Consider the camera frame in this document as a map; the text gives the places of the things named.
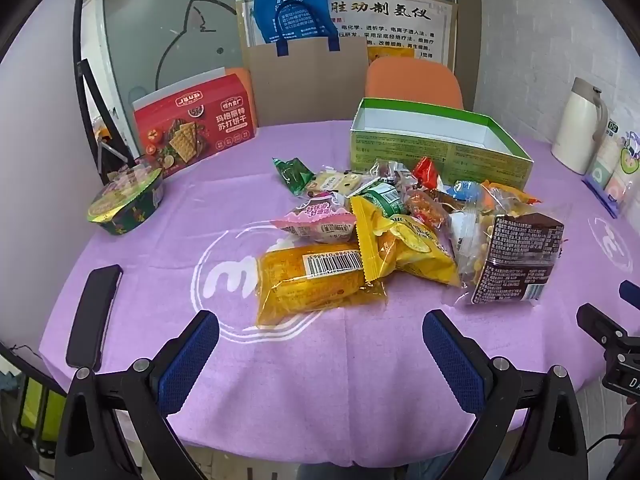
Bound clear packet yellow balls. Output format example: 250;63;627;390
449;209;497;287

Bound black metal stand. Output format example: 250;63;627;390
75;59;142;181

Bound orange clear snack packet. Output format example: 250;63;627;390
482;180;542;212

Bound yellow plastic packet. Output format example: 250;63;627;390
367;45;402;64

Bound green snack packet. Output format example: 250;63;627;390
272;157;317;197

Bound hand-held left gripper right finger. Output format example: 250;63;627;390
422;310;590;480

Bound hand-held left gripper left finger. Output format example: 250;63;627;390
54;310;221;480

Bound instant noodle bowl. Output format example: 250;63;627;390
86;155;166;237

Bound orange chair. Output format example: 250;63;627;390
365;57;465;111
224;66;252;92

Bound brown paper bag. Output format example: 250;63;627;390
240;35;371;127

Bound blue snack packet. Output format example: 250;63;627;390
445;180;487;207

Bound purple tablecloth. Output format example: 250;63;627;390
39;120;640;468

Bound white thermos jug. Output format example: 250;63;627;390
551;77;609;176

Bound paper cup pack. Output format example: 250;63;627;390
582;120;640;218

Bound red cracker box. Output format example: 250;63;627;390
132;67;258;178

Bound brown snack packet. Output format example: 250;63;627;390
471;212;567;307

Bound dark green labelled packet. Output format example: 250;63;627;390
360;177;412;219

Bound blue tote bag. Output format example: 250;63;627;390
250;0;342;58

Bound white text poster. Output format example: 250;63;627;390
245;0;447;64

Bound yellow chips packet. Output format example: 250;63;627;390
349;196;462;287

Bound green cardboard box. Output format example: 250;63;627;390
349;97;533;188

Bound clear packet brown snacks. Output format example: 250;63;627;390
404;189;449;229

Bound black phone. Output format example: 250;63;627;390
65;264;124;371

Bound orange cake packet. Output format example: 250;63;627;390
256;245;389;329

